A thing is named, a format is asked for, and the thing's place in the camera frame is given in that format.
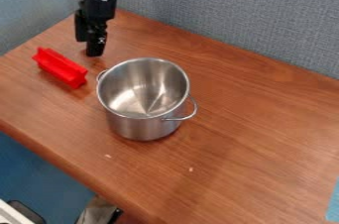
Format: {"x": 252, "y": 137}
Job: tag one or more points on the red rectangular block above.
{"x": 60, "y": 67}

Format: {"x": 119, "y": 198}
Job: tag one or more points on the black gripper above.
{"x": 93, "y": 12}

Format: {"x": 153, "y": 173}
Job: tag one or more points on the stainless steel pot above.
{"x": 144, "y": 93}

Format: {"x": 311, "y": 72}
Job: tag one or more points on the white object bottom left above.
{"x": 10, "y": 216}

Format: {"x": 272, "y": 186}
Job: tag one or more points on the black object bottom left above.
{"x": 29, "y": 213}

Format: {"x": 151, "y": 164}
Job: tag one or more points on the grey table leg bracket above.
{"x": 99, "y": 212}

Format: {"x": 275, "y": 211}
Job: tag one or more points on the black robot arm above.
{"x": 91, "y": 18}

